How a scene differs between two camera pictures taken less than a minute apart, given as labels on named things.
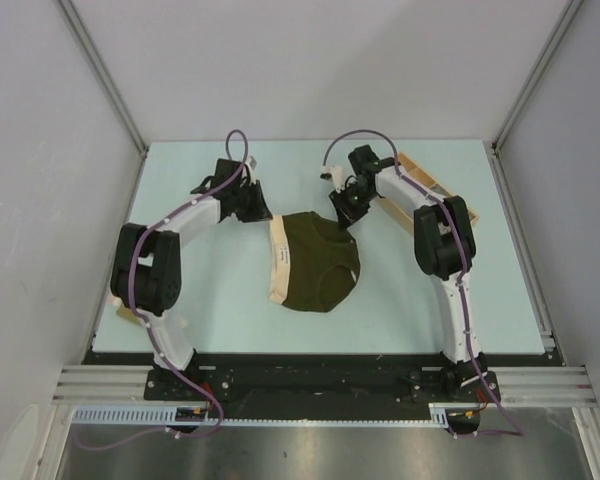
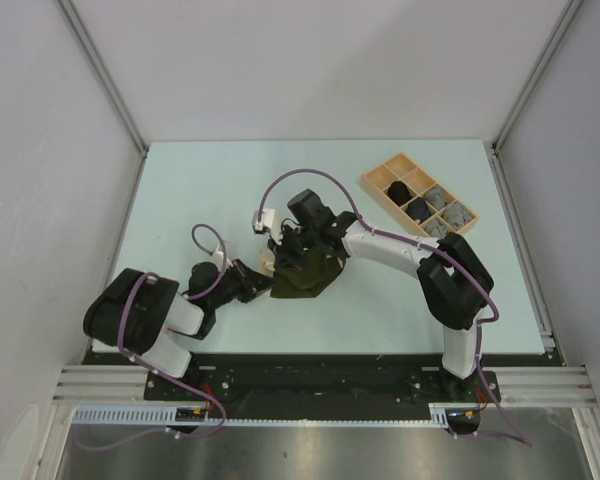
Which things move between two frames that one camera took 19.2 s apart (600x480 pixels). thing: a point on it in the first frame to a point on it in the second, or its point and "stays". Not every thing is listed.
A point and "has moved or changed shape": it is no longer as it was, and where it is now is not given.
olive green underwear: (314, 262) has moved or changed shape
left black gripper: (260, 211) to (252, 283)
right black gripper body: (358, 198) to (296, 243)
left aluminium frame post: (105, 73) stays
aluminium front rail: (553, 386) stays
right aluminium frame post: (571, 9) stays
